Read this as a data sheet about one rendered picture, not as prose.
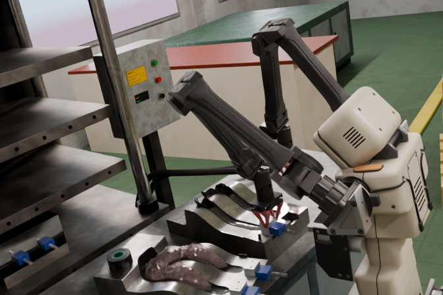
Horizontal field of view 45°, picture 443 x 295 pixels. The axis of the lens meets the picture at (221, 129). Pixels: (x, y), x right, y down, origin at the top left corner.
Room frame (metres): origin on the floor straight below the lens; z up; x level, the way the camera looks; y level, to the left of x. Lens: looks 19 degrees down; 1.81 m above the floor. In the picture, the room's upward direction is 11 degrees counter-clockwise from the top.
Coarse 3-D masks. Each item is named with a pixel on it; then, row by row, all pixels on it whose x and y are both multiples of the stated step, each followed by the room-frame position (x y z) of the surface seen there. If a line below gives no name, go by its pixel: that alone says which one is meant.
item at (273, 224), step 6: (270, 216) 1.60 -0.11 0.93; (264, 222) 1.57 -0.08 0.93; (270, 222) 1.57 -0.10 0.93; (276, 222) 1.58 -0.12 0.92; (264, 228) 1.57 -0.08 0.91; (270, 228) 1.55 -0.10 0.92; (276, 228) 1.53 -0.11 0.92; (282, 228) 1.54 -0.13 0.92; (270, 234) 1.56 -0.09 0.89; (276, 234) 1.54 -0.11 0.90; (294, 234) 1.50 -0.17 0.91
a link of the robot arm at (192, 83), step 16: (192, 80) 1.31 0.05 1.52; (176, 96) 1.35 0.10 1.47; (192, 96) 1.29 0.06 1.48; (208, 96) 1.29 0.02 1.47; (208, 112) 1.29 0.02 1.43; (224, 112) 1.27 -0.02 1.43; (240, 128) 1.26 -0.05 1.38; (256, 128) 1.26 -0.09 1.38; (256, 144) 1.24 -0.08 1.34; (272, 144) 1.24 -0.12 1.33; (272, 160) 1.22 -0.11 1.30; (288, 160) 1.22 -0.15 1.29; (304, 160) 1.21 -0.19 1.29; (272, 176) 1.21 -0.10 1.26; (288, 192) 1.22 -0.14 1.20
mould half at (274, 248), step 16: (240, 192) 1.87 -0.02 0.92; (192, 208) 1.77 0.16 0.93; (224, 208) 1.78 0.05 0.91; (240, 208) 1.78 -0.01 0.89; (288, 208) 1.72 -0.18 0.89; (304, 208) 1.69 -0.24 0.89; (176, 224) 1.83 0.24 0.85; (192, 224) 1.76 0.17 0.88; (208, 224) 1.70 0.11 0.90; (224, 224) 1.70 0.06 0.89; (256, 224) 1.65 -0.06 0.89; (288, 224) 1.61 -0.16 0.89; (304, 224) 1.67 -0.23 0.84; (208, 240) 1.71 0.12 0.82; (224, 240) 1.65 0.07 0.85; (240, 240) 1.59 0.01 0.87; (256, 240) 1.54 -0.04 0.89; (272, 240) 1.55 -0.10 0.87; (288, 240) 1.60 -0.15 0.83; (256, 256) 1.55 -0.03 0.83; (272, 256) 1.54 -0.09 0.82
